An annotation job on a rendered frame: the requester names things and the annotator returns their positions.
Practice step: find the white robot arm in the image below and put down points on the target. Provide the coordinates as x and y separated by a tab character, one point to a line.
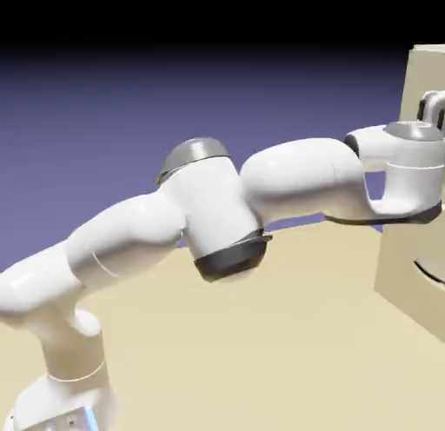
208	201

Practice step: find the beige cabinet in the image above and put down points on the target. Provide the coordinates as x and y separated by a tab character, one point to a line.
396	264

